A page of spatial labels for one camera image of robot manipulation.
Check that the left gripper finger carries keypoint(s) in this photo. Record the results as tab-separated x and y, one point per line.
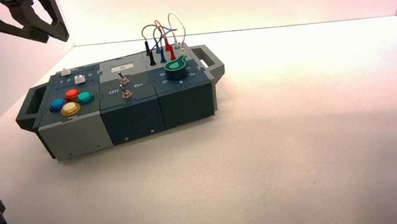
32	35
60	29

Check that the blue round push button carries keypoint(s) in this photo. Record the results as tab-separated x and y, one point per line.
57	104

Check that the red round push button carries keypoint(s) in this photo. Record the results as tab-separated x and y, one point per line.
71	94

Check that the metal toggle switch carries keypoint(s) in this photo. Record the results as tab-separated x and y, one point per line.
126	93
122	78

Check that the white slider knob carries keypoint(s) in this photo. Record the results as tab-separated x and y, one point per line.
79	79
66	72

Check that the white display label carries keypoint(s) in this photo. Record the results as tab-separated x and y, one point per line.
122	68

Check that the dark teal grey control box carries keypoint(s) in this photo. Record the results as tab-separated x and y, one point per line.
70	137

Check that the green round push button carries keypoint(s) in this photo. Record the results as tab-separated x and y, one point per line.
85	97

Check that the yellow round push button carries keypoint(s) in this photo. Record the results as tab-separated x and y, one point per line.
70	109

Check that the green black rotary knob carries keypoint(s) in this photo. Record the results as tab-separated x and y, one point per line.
176	69

